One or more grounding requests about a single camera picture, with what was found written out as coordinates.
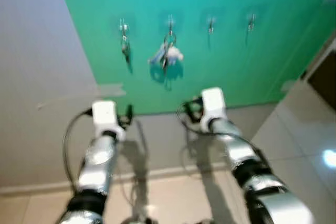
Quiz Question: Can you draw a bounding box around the long translucent tape strip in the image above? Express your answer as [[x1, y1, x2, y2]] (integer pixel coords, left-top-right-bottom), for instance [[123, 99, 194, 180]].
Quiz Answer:
[[37, 83, 127, 109]]

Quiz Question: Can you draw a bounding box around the key bunch with white plush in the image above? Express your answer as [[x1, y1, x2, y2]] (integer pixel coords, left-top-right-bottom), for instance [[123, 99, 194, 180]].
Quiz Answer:
[[149, 31, 184, 71]]

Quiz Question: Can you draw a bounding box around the dark single key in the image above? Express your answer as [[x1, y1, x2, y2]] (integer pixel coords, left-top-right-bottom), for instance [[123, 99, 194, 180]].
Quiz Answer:
[[121, 34, 131, 63]]

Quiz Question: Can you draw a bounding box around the small translucent tape piece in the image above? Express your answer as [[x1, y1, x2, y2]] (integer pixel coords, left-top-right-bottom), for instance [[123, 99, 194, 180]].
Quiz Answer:
[[281, 80, 297, 92]]

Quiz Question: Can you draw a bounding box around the dark brown box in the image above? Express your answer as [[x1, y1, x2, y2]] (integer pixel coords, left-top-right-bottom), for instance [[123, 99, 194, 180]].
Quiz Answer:
[[307, 51, 336, 110]]

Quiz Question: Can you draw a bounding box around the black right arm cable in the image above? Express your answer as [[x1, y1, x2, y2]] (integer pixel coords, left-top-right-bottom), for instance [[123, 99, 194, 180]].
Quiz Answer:
[[176, 98, 274, 172]]

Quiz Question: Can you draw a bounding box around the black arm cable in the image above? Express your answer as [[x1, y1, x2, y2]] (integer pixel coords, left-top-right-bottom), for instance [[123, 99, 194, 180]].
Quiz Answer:
[[61, 110, 94, 193], [176, 98, 274, 172]]

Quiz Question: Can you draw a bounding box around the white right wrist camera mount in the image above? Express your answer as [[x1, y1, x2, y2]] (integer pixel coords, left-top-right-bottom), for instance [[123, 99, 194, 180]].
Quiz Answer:
[[201, 88, 227, 133]]

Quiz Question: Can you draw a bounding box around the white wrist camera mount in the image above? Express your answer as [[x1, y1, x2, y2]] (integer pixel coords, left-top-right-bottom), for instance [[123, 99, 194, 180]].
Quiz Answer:
[[92, 101, 127, 141], [201, 88, 227, 133]]

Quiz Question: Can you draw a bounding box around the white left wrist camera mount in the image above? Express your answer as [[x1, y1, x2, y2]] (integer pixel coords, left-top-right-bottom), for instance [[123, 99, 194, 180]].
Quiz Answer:
[[92, 101, 127, 141]]

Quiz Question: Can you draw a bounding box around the green wall board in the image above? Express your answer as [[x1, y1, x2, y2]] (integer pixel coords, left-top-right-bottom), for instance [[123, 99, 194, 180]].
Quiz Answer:
[[55, 0, 336, 115]]

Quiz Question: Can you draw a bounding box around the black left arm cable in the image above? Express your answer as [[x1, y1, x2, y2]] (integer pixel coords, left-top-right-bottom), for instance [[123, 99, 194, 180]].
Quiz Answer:
[[61, 110, 94, 193]]

